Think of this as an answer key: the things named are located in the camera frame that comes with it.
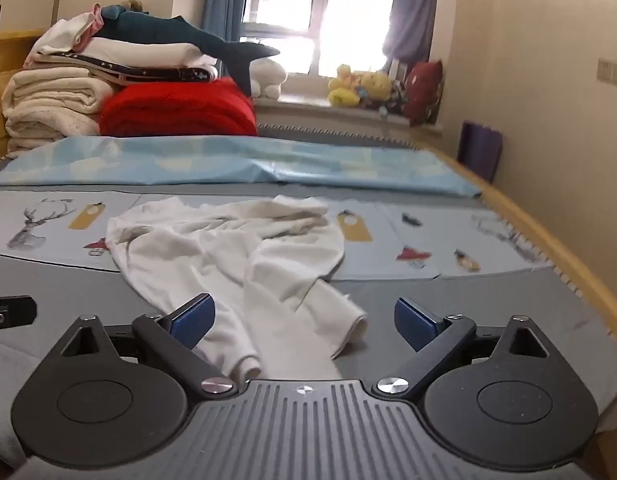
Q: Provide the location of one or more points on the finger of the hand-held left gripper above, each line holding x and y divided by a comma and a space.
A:
11, 312

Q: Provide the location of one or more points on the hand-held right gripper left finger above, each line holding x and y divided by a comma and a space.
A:
193, 317

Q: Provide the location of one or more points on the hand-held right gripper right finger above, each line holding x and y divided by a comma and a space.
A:
413, 322

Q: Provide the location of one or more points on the white shirt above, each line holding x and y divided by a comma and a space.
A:
213, 250

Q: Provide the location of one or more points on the printed bed sheet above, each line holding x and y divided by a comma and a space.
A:
438, 230

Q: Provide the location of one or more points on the light blue sheet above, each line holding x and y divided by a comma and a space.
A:
238, 160

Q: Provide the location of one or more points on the purple box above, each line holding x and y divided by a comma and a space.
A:
481, 150

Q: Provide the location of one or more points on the red folded blanket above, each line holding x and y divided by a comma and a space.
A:
178, 110

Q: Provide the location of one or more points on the window sill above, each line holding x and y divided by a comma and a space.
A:
338, 112

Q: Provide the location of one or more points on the red bag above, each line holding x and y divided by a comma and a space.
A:
426, 92

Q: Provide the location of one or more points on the yellow plush toy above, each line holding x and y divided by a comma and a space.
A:
343, 87
376, 85

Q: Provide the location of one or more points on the white plush toy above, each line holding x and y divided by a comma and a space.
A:
268, 77

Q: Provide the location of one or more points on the dark blue shark plush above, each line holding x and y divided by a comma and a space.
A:
153, 30

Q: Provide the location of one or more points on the pink cloth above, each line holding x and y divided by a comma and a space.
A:
96, 22

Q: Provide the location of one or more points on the window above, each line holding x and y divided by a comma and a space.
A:
338, 20

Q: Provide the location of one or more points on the purple curtain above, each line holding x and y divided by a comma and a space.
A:
413, 5

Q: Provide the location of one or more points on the wooden bed frame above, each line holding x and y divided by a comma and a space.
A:
563, 255

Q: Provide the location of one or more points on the wall switch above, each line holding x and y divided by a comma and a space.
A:
613, 71

